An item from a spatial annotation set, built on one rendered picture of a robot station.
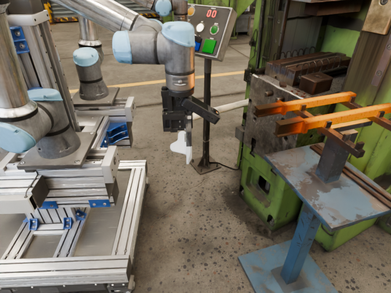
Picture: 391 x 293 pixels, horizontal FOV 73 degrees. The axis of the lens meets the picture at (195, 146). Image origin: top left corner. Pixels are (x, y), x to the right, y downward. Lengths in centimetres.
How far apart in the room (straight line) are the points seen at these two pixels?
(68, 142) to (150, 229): 92
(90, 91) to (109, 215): 70
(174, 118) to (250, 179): 120
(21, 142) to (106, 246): 79
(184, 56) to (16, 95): 48
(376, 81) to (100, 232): 148
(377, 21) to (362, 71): 19
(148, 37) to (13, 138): 49
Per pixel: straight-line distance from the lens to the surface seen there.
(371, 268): 189
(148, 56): 66
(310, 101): 100
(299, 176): 108
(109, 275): 143
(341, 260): 185
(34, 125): 92
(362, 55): 132
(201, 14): 174
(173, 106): 71
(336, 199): 103
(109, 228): 158
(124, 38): 67
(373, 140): 137
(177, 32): 63
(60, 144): 106
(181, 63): 65
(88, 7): 82
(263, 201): 177
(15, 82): 87
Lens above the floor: 140
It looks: 35 degrees down
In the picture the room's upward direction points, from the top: straight up
